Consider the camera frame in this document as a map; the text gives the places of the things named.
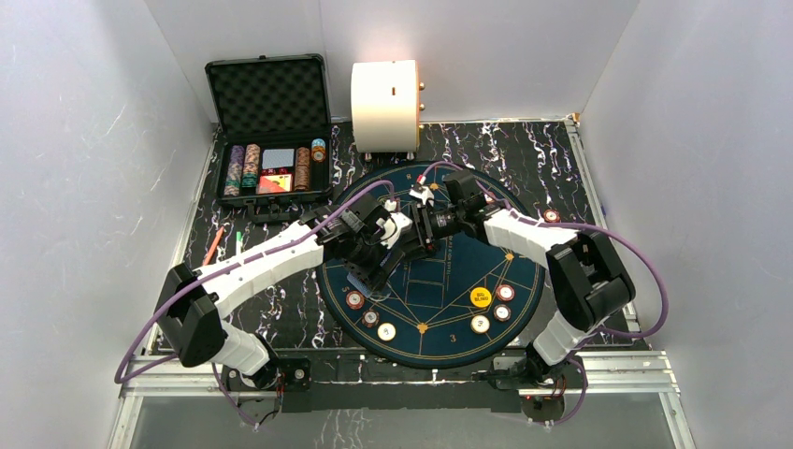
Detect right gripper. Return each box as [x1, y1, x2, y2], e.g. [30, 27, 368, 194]
[395, 201, 465, 264]

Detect red chips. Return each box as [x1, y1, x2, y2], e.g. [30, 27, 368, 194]
[495, 283, 515, 302]
[345, 290, 366, 310]

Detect round blue poker mat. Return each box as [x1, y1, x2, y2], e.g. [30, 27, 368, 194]
[314, 161, 546, 370]

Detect orange pen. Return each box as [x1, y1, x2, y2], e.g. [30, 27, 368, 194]
[201, 226, 225, 266]

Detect yellow chips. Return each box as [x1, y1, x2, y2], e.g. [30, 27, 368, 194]
[470, 314, 491, 335]
[377, 323, 397, 341]

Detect black chip carrying case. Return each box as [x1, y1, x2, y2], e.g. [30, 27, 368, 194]
[205, 53, 332, 225]

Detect yellow big blind button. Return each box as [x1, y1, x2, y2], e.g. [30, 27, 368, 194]
[469, 286, 493, 309]

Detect card deck in case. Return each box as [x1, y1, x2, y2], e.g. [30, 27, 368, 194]
[261, 148, 296, 170]

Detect brown chips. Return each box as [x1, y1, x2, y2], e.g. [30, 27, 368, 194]
[361, 310, 380, 328]
[493, 304, 512, 322]

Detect clear dealer button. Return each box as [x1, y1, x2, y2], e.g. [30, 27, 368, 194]
[369, 288, 392, 303]

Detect white cylindrical device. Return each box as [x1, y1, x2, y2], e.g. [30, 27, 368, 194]
[350, 60, 424, 160]

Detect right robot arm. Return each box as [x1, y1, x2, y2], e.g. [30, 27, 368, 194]
[431, 167, 636, 387]

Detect red poker chip stack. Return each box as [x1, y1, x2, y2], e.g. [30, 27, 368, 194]
[542, 210, 561, 224]

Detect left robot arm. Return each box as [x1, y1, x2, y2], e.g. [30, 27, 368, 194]
[156, 193, 412, 389]

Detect purple chip row in case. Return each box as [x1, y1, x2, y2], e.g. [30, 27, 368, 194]
[223, 145, 245, 196]

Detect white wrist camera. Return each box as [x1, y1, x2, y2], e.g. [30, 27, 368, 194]
[378, 199, 413, 249]
[409, 178, 435, 207]

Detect blue playing card deck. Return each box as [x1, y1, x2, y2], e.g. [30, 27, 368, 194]
[350, 278, 371, 297]

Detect pink green chip row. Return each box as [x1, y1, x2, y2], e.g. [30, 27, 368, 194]
[240, 144, 261, 189]

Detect brown chip row in case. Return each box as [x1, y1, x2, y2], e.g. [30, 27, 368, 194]
[294, 147, 310, 191]

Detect red card box in case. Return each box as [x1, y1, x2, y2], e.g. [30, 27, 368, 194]
[256, 173, 293, 195]

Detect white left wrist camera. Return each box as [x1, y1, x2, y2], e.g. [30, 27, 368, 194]
[378, 199, 413, 249]

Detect aluminium frame rail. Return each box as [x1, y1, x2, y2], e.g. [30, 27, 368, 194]
[560, 117, 697, 449]

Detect orange blue chip stack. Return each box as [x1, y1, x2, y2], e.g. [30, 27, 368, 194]
[310, 138, 327, 163]

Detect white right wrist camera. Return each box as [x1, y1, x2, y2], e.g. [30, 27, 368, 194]
[409, 178, 435, 207]

